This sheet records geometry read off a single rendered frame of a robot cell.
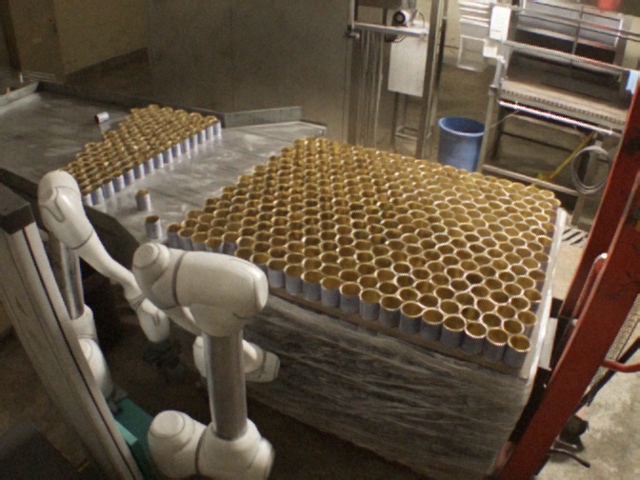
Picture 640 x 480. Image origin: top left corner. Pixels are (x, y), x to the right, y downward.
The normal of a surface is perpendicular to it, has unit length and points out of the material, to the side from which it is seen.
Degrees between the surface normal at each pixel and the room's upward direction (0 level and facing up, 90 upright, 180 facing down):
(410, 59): 90
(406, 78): 90
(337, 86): 90
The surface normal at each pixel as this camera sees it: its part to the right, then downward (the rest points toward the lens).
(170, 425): -0.08, -0.84
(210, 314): -0.14, 0.48
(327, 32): -0.47, 0.48
